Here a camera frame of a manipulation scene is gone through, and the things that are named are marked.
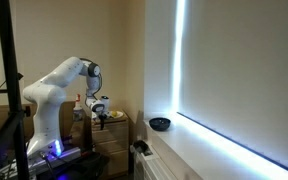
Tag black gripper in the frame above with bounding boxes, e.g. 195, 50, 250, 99
97, 112, 108, 131

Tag spray bottle with red trigger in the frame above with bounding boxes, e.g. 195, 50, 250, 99
72, 93, 84, 122

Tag aluminium robot base rails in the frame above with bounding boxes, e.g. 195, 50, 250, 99
0, 146, 82, 179

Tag dark blue bowl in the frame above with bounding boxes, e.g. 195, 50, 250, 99
148, 117, 172, 132

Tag white round plate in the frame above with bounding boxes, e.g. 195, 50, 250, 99
108, 110, 124, 120

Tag light wooden nightstand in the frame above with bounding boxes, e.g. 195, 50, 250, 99
91, 111, 130, 178

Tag brown leather sofa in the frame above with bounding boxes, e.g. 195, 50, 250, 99
0, 101, 87, 151

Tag black base mat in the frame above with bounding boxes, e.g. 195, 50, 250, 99
33, 151, 110, 180

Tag small black bundle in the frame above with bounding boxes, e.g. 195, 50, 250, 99
132, 140, 150, 155

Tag white window sill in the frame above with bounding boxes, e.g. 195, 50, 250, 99
143, 112, 288, 180

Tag black metal camera stand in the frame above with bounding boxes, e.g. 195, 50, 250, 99
0, 0, 32, 180

